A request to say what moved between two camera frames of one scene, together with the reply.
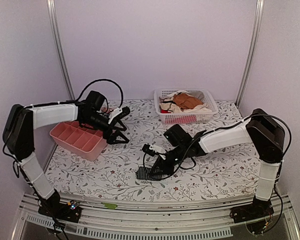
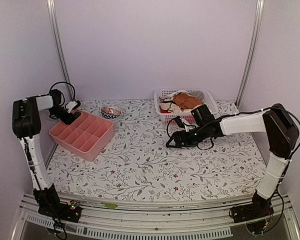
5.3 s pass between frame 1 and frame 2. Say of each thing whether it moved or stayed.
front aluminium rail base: stayed
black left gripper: moved
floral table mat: stayed
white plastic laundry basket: stayed
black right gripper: moved
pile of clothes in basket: stayed
